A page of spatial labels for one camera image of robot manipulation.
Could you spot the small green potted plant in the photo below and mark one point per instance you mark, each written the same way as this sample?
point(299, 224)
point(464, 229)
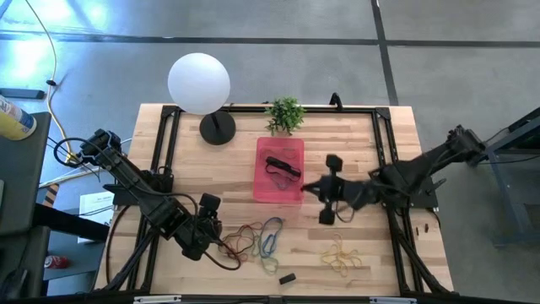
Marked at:
point(286, 115)

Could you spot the white globe table lamp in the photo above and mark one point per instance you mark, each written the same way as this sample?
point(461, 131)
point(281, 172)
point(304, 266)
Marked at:
point(198, 84)

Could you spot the yellow wipes canister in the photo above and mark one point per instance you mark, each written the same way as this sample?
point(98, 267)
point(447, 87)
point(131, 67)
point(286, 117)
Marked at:
point(14, 122)

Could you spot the pink translucent plastic bin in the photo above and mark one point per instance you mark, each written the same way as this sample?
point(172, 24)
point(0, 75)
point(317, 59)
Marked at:
point(270, 196)

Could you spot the black clamp bracket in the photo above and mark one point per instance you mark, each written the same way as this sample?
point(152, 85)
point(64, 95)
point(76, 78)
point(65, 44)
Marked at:
point(335, 101)

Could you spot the long black wide rubber band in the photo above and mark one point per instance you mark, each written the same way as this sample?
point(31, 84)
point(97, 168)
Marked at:
point(283, 166)

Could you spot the black aluminium table frame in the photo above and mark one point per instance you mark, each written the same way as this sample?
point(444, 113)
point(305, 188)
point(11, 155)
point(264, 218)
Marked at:
point(358, 109)

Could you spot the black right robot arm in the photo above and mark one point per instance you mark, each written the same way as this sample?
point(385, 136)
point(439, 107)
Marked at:
point(422, 169)

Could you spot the red rubber band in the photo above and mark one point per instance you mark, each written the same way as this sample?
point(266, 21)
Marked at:
point(238, 258)
point(236, 226)

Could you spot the white paper sheet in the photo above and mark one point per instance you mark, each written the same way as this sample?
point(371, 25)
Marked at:
point(96, 207)

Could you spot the small black block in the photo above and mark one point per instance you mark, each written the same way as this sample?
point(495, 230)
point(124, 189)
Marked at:
point(287, 278)

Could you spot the silver metal bracket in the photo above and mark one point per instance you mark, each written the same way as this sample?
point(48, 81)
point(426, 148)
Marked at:
point(393, 300)
point(157, 299)

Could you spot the grey metal stand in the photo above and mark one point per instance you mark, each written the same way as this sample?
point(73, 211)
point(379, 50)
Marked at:
point(519, 202)

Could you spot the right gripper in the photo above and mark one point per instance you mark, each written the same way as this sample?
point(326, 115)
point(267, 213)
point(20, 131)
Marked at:
point(337, 190)

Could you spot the black power strip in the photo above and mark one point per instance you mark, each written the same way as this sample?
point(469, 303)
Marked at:
point(21, 93)

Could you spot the black side table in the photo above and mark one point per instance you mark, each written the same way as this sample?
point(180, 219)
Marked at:
point(21, 169)

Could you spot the green rubber band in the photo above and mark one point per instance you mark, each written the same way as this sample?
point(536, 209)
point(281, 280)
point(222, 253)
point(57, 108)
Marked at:
point(254, 245)
point(274, 270)

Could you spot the red drink can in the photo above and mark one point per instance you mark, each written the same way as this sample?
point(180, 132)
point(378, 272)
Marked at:
point(56, 262)

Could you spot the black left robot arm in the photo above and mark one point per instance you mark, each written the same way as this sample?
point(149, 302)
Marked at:
point(139, 186)

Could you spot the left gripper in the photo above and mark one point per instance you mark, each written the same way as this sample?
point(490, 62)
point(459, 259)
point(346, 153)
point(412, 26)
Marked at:
point(198, 236)

